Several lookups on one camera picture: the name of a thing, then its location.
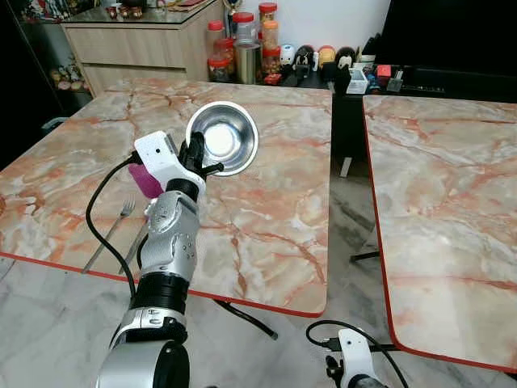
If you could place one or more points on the stainless steel bowl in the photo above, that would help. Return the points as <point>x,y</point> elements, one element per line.
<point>230,133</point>

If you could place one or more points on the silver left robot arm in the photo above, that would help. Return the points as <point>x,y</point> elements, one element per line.
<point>170,242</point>

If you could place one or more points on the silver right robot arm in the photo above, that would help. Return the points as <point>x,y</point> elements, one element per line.
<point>363,381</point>

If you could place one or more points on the pink plastic cup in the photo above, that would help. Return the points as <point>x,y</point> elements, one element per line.
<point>145,183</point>

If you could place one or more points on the short red filled jar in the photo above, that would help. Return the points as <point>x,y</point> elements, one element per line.
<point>220,69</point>

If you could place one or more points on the tall steel tumbler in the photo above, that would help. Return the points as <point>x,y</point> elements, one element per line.
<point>248,63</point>

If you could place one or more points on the slim clear jar red lid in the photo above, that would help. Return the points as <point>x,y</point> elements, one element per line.
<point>215,39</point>

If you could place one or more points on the small red filled jar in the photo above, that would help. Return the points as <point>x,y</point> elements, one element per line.
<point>271,61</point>

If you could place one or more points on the light wooden cabinet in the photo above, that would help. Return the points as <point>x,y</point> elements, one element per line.
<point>137,48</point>

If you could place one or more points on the silver metal fork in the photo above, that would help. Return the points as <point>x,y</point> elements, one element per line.
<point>109,236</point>

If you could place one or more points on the wide clear jar red lid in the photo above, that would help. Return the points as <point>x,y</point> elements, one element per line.
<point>245,28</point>

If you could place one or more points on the white round figurine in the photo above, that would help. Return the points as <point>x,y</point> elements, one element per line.
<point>287,55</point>

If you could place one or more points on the orange filled jar red lid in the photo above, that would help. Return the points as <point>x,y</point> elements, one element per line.
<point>269,28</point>

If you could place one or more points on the black and white figurine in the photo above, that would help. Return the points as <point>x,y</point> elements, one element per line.
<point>304,58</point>

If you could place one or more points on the yellow head figurine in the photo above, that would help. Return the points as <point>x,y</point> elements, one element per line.
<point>326,56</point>

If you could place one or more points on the small white box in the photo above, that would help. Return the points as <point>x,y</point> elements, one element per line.
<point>358,82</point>

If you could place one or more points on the black head figurine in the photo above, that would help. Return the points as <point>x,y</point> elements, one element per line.
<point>346,58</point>

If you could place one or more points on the small red box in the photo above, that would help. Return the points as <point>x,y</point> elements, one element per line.
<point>384,71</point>

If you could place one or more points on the black television screen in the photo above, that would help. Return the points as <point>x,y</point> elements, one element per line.
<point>452,32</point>

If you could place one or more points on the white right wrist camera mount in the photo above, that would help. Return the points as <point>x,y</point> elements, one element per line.
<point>355,352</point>

